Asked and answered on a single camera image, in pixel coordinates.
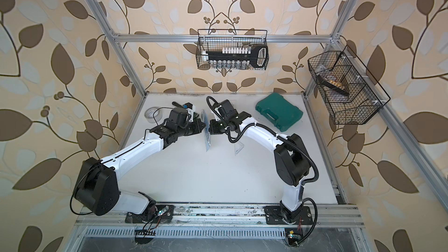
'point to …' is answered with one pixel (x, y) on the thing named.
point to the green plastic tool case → (281, 111)
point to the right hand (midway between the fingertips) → (209, 129)
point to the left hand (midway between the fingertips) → (203, 121)
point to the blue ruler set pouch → (207, 135)
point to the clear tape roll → (153, 114)
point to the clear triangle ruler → (238, 146)
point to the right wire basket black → (350, 93)
